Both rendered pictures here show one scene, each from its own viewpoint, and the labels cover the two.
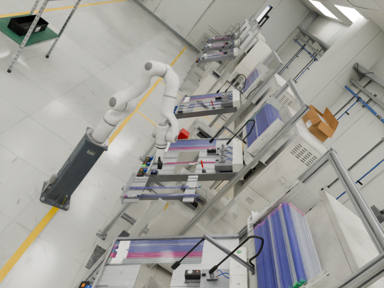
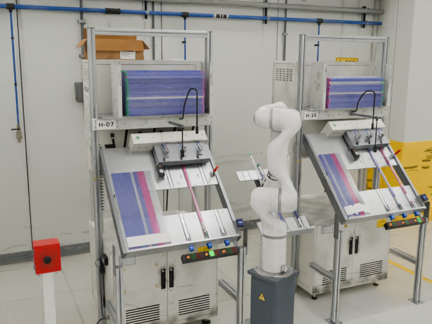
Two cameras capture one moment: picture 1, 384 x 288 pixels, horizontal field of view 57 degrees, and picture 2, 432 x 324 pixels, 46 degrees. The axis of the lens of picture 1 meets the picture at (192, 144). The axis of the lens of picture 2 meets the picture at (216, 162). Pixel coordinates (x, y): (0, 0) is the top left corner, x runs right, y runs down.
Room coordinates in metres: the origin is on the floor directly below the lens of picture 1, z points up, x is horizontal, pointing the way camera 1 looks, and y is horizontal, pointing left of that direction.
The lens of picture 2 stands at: (3.24, 2.82, 1.72)
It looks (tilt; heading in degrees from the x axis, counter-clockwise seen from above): 11 degrees down; 256
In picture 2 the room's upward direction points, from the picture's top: straight up
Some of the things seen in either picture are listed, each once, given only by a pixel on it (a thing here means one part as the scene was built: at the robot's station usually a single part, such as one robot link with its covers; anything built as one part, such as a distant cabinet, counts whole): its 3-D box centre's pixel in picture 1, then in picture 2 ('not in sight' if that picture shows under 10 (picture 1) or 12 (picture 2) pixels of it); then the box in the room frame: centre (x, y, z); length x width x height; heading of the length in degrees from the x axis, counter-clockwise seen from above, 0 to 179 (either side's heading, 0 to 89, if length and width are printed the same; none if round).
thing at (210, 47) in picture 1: (232, 55); not in sight; (8.90, 0.67, 0.95); 1.37 x 0.82 x 1.90; 100
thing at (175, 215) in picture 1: (184, 226); (152, 270); (2.86, -0.46, 0.31); 0.70 x 0.65 x 0.62; 10
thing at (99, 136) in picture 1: (103, 129); (273, 252); (2.38, 0.58, 0.79); 0.19 x 0.19 x 0.18
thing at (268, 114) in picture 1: (264, 128); (163, 92); (2.78, -0.35, 1.52); 0.51 x 0.13 x 0.27; 10
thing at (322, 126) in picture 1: (316, 119); (132, 44); (2.94, -0.62, 1.82); 0.68 x 0.30 x 0.20; 10
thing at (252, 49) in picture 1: (232, 67); not in sight; (7.48, 0.41, 0.95); 1.36 x 0.82 x 1.90; 100
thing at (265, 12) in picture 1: (265, 16); not in sight; (7.45, 0.55, 2.10); 0.58 x 0.14 x 0.41; 10
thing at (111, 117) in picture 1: (121, 109); (268, 211); (2.41, 0.57, 1.00); 0.19 x 0.12 x 0.24; 157
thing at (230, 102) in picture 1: (204, 131); not in sight; (4.24, -0.02, 0.66); 1.01 x 0.73 x 1.31; 100
